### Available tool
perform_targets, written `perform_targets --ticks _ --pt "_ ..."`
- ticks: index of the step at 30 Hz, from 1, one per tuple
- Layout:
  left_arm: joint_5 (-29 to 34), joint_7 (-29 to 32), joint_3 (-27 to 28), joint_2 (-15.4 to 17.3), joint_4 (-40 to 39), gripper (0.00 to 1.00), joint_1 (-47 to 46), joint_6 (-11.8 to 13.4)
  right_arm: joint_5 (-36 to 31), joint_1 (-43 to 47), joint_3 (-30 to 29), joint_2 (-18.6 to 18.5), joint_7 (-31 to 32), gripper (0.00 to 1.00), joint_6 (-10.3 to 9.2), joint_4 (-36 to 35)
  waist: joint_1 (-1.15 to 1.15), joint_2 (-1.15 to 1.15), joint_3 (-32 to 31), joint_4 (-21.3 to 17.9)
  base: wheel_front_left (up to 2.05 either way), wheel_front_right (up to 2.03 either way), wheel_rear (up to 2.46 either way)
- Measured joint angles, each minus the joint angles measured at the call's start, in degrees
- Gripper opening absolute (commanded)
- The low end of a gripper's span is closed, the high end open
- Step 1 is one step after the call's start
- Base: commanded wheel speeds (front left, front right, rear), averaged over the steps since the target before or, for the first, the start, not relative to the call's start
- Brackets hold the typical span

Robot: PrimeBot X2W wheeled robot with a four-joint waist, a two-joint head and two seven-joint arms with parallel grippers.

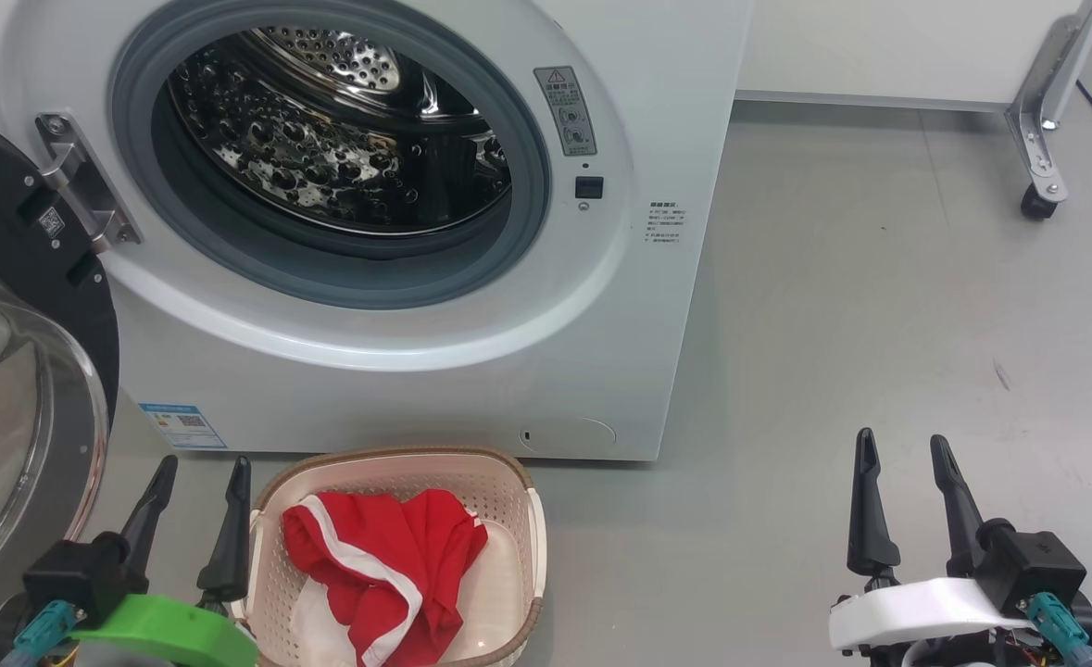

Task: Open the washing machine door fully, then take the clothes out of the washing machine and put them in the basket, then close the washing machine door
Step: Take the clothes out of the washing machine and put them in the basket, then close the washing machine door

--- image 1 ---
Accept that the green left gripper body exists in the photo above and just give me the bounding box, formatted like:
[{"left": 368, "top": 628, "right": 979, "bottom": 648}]
[{"left": 73, "top": 594, "right": 259, "bottom": 667}]

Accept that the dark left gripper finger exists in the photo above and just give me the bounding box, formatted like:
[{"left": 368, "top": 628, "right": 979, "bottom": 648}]
[
  {"left": 196, "top": 456, "right": 253, "bottom": 603},
  {"left": 115, "top": 455, "right": 179, "bottom": 580}
]

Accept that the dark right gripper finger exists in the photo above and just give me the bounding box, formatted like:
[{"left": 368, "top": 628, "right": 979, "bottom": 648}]
[
  {"left": 930, "top": 434, "right": 986, "bottom": 577},
  {"left": 847, "top": 427, "right": 902, "bottom": 577}
]

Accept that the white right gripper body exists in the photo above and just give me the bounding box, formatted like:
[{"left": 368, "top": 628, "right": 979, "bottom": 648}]
[{"left": 829, "top": 576, "right": 1056, "bottom": 667}]

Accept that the light grey cloth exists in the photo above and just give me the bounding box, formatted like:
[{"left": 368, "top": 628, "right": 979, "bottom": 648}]
[{"left": 291, "top": 579, "right": 358, "bottom": 666}]

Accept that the black round glass machine door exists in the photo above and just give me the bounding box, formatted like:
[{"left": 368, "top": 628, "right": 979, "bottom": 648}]
[{"left": 0, "top": 107, "right": 120, "bottom": 667}]

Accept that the red garment with white stripes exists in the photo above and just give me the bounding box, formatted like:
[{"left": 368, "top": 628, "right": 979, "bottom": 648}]
[{"left": 282, "top": 488, "right": 489, "bottom": 667}]

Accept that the cream perforated laundry basket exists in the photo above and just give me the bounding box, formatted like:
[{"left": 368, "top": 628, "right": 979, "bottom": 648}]
[{"left": 233, "top": 447, "right": 546, "bottom": 667}]

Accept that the white front-load washing machine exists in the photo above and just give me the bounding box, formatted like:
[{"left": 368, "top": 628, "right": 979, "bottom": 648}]
[{"left": 0, "top": 0, "right": 755, "bottom": 461}]

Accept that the silver door hinge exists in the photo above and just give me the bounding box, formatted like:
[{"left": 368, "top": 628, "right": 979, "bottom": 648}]
[{"left": 36, "top": 113, "right": 142, "bottom": 254}]

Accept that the blue energy label sticker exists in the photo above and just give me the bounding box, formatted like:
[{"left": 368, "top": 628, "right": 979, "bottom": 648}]
[{"left": 138, "top": 402, "right": 228, "bottom": 451}]

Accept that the small printed text label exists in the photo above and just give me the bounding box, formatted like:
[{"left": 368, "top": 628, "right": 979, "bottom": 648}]
[{"left": 645, "top": 200, "right": 687, "bottom": 246}]

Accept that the perforated steel drum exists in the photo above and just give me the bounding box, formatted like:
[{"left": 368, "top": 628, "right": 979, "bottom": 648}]
[{"left": 168, "top": 26, "right": 512, "bottom": 237}]

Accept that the metal leg with caster wheel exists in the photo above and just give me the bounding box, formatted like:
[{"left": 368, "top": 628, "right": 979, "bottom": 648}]
[{"left": 1006, "top": 0, "right": 1092, "bottom": 220}]

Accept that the white cabinet panel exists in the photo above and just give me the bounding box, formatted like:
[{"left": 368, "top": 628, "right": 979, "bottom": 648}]
[{"left": 735, "top": 0, "right": 1088, "bottom": 114}]

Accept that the grey warning sticker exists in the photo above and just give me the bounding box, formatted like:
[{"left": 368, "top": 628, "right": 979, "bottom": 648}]
[{"left": 534, "top": 66, "right": 598, "bottom": 157}]

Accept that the teal-plug left gripper cable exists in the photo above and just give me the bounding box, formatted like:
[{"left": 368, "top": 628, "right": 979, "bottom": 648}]
[{"left": 0, "top": 599, "right": 83, "bottom": 667}]

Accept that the teal-plug gripper cable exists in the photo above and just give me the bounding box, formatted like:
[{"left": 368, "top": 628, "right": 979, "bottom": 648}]
[
  {"left": 1027, "top": 593, "right": 1092, "bottom": 667},
  {"left": 0, "top": 599, "right": 83, "bottom": 667}
]

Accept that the teal-plug right gripper cable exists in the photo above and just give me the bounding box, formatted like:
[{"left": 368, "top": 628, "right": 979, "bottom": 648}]
[{"left": 1027, "top": 593, "right": 1092, "bottom": 667}]

